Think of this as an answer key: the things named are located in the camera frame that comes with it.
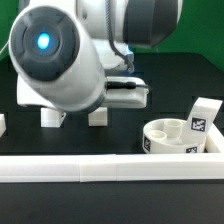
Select white round stool seat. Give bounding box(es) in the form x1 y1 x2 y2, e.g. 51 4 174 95
142 118 205 154

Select white U-shaped fence wall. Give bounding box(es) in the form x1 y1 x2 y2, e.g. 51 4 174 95
0 111 224 184

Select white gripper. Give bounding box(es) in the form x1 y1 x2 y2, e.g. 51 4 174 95
16 75 149 110

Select white cable on backdrop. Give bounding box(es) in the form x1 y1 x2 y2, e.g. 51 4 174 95
0 39 11 56

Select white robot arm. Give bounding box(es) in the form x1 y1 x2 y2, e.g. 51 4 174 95
8 0 183 113

